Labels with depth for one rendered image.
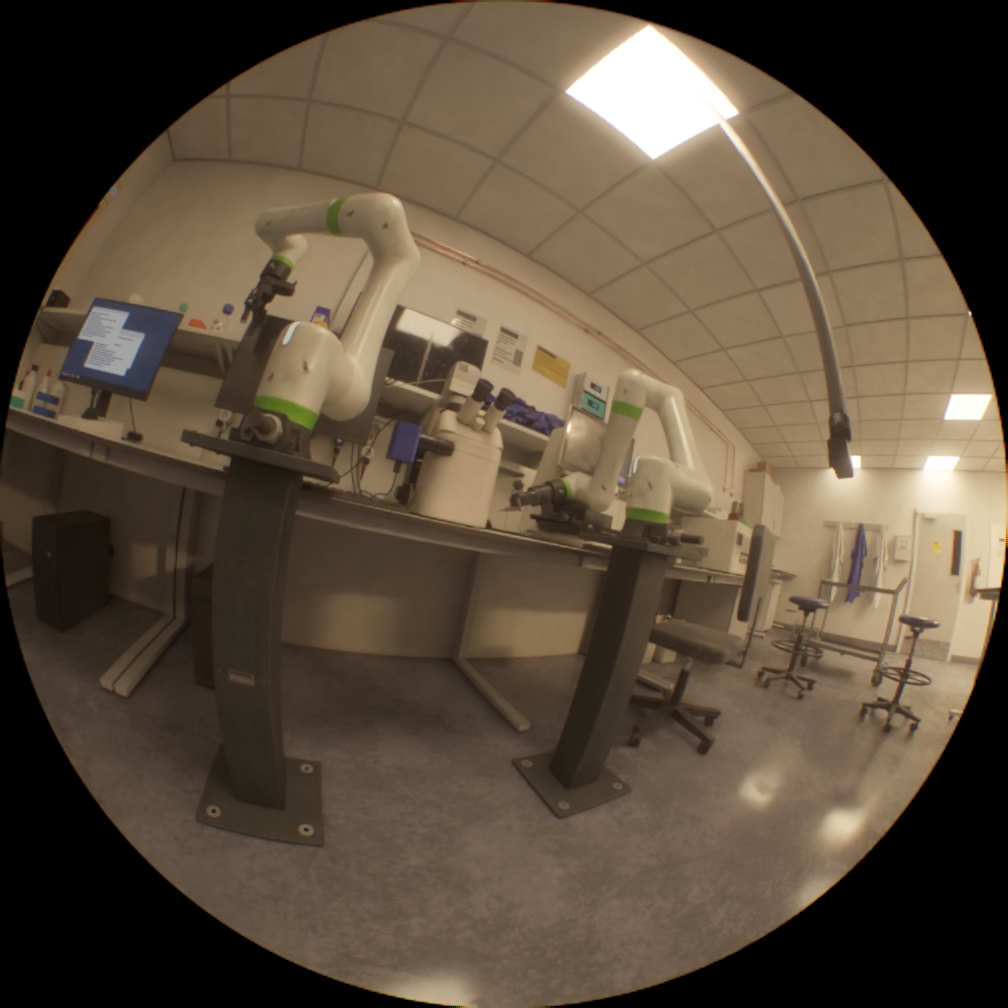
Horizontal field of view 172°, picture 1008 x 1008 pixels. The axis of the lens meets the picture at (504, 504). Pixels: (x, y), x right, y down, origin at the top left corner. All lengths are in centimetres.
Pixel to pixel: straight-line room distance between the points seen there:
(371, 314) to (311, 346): 25
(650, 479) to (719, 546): 197
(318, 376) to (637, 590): 85
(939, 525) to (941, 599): 104
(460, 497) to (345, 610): 100
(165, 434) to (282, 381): 127
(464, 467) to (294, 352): 50
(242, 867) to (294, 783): 30
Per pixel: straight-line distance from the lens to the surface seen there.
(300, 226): 104
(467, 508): 87
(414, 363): 160
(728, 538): 281
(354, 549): 161
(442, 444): 84
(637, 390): 120
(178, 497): 164
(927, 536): 630
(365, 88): 229
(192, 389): 180
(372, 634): 174
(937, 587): 630
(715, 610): 300
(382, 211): 84
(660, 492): 92
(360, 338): 80
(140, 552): 191
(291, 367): 61
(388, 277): 89
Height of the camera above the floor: 77
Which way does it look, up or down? 4 degrees up
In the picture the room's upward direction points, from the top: 12 degrees clockwise
